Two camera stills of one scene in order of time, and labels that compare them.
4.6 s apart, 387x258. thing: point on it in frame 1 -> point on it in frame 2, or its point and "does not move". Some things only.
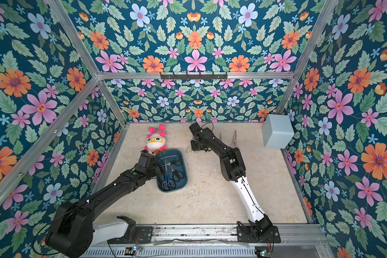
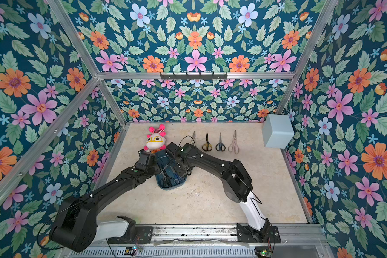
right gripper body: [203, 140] -> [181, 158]
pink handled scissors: [234, 144] does not move
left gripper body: [155, 170] does not move
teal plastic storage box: [174, 174] does not move
